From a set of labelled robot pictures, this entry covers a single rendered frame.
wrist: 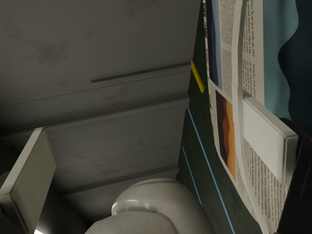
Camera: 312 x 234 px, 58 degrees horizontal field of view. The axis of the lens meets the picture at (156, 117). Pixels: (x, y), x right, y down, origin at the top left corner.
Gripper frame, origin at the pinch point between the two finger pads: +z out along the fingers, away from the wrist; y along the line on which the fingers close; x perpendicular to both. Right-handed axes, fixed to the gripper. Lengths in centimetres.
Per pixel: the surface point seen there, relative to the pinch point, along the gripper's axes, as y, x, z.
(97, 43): -30, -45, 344
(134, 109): 0, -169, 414
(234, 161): 9.4, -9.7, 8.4
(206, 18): 10.1, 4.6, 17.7
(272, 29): 9.3, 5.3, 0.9
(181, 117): 87, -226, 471
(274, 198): 9.5, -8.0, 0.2
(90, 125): -77, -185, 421
